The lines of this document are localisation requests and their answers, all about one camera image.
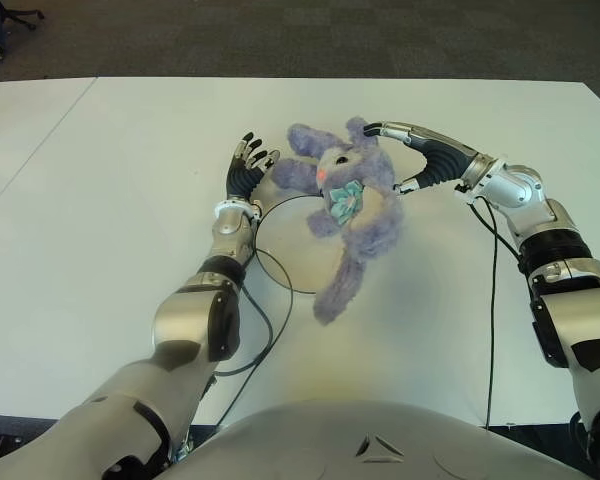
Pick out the white plate black rim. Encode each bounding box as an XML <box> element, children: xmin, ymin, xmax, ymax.
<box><xmin>253</xmin><ymin>193</ymin><xmax>331</xmax><ymax>295</ymax></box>

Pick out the silver robot torso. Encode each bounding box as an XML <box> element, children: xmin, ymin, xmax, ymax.
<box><xmin>154</xmin><ymin>399</ymin><xmax>586</xmax><ymax>480</ymax></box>

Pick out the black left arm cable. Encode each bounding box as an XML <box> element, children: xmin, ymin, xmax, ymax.
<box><xmin>199</xmin><ymin>249</ymin><xmax>295</xmax><ymax>426</ymax></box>

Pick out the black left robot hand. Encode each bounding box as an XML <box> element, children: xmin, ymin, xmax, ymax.
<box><xmin>224</xmin><ymin>131</ymin><xmax>280</xmax><ymax>202</ymax></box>

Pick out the purple plush bunny doll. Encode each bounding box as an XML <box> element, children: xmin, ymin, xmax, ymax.
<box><xmin>271</xmin><ymin>116</ymin><xmax>405</xmax><ymax>327</ymax></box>

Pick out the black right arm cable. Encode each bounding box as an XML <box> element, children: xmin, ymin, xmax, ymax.
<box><xmin>467</xmin><ymin>194</ymin><xmax>524</xmax><ymax>430</ymax></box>

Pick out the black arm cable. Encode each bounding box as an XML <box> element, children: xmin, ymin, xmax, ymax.
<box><xmin>199</xmin><ymin>249</ymin><xmax>295</xmax><ymax>426</ymax></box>
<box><xmin>467</xmin><ymin>194</ymin><xmax>524</xmax><ymax>430</ymax></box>

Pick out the black office chair base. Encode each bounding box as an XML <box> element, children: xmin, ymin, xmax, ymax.
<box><xmin>2</xmin><ymin>0</ymin><xmax>45</xmax><ymax>32</ymax></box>

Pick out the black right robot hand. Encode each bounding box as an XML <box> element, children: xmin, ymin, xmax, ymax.
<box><xmin>362</xmin><ymin>119</ymin><xmax>496</xmax><ymax>196</ymax></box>

